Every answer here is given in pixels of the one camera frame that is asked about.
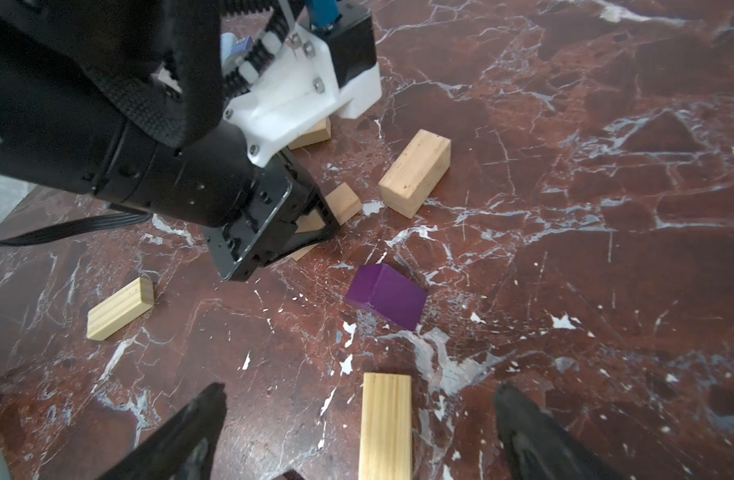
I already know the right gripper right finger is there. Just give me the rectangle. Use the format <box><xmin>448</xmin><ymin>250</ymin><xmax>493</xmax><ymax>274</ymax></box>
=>
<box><xmin>493</xmin><ymin>383</ymin><xmax>622</xmax><ymax>480</ymax></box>

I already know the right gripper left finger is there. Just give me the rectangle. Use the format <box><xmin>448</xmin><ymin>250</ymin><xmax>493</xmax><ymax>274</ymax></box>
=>
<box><xmin>100</xmin><ymin>382</ymin><xmax>227</xmax><ymax>480</ymax></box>

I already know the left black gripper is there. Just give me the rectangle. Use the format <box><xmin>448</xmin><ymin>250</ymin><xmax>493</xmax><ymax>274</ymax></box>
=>
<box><xmin>201</xmin><ymin>147</ymin><xmax>340</xmax><ymax>281</ymax></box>

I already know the wood block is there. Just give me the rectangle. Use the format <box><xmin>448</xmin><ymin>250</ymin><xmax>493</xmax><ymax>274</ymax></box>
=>
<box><xmin>358</xmin><ymin>372</ymin><xmax>413</xmax><ymax>480</ymax></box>
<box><xmin>297</xmin><ymin>183</ymin><xmax>362</xmax><ymax>233</ymax></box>
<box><xmin>86</xmin><ymin>277</ymin><xmax>155</xmax><ymax>341</ymax></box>
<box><xmin>379</xmin><ymin>129</ymin><xmax>452</xmax><ymax>218</ymax></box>
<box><xmin>288</xmin><ymin>118</ymin><xmax>331</xmax><ymax>150</ymax></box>

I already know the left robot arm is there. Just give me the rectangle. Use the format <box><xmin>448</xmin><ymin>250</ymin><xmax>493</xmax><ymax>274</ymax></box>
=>
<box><xmin>0</xmin><ymin>1</ymin><xmax>339</xmax><ymax>281</ymax></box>

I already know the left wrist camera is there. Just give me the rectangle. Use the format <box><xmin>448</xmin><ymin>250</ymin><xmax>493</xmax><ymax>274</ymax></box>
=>
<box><xmin>221</xmin><ymin>1</ymin><xmax>382</xmax><ymax>168</ymax></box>

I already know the left black cable conduit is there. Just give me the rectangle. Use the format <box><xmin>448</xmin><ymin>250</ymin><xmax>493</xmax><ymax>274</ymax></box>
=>
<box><xmin>0</xmin><ymin>209</ymin><xmax>155</xmax><ymax>249</ymax></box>

